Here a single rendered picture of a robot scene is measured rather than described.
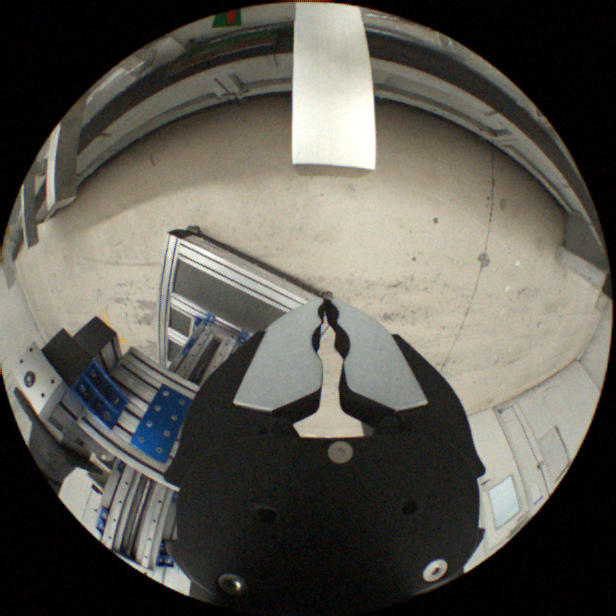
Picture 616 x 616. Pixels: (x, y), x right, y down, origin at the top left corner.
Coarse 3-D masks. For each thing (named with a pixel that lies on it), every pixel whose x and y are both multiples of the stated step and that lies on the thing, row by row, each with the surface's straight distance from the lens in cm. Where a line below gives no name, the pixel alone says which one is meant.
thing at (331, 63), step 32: (320, 32) 11; (352, 32) 12; (320, 64) 10; (352, 64) 10; (320, 96) 9; (352, 96) 9; (320, 128) 8; (352, 128) 8; (320, 160) 8; (352, 160) 8
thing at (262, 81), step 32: (288, 64) 88; (192, 96) 106; (256, 96) 108; (384, 96) 102; (416, 96) 104; (448, 96) 103; (128, 128) 129; (160, 128) 134; (480, 128) 122; (96, 160) 161; (512, 160) 163
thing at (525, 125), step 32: (288, 32) 39; (384, 32) 40; (416, 32) 44; (160, 64) 45; (224, 64) 46; (416, 64) 45; (448, 64) 44; (480, 64) 49; (96, 96) 62; (128, 96) 52; (480, 96) 52; (512, 96) 52; (96, 128) 64; (544, 128) 61; (576, 192) 97
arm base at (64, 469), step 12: (36, 432) 60; (36, 444) 60; (48, 444) 58; (36, 456) 61; (48, 456) 59; (48, 468) 61; (60, 468) 61; (72, 468) 62; (48, 480) 62; (60, 480) 64
